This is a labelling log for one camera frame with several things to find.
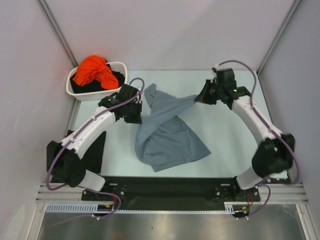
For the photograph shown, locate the black garment in basket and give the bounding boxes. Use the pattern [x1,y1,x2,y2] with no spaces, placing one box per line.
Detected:
[70,65,125,94]

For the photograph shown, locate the left aluminium corner post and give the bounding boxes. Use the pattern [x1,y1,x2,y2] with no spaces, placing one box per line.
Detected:
[36,0,78,67]

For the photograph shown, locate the aluminium front rail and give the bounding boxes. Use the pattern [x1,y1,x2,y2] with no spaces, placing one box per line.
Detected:
[36,183,309,205]

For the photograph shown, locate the folded black t-shirt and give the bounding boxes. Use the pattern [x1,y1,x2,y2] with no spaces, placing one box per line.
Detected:
[62,131,106,174]

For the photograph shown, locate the orange t-shirt in basket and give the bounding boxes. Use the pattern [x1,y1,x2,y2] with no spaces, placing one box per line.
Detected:
[73,55,119,90]

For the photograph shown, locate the white plastic laundry basket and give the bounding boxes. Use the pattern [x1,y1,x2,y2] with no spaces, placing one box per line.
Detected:
[65,61,128,101]

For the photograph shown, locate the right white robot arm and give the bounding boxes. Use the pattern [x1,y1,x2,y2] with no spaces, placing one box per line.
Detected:
[195,67,295,201]

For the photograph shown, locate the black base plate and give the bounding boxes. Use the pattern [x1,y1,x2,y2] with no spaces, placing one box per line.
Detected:
[81,176,261,211]

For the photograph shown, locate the right aluminium corner post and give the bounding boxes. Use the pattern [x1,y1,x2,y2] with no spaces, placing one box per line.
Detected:
[256,0,304,76]

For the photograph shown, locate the grey-blue t-shirt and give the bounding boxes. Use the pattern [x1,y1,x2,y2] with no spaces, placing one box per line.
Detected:
[134,83,211,172]

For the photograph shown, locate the aluminium corner post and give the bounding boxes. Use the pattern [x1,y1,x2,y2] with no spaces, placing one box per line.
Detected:
[256,0,304,76]
[36,0,78,67]

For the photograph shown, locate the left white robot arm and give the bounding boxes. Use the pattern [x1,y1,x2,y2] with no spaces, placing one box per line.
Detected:
[46,84,143,200]

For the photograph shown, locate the white slotted cable duct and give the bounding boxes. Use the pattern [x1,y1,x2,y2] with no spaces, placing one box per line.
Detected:
[46,203,236,215]

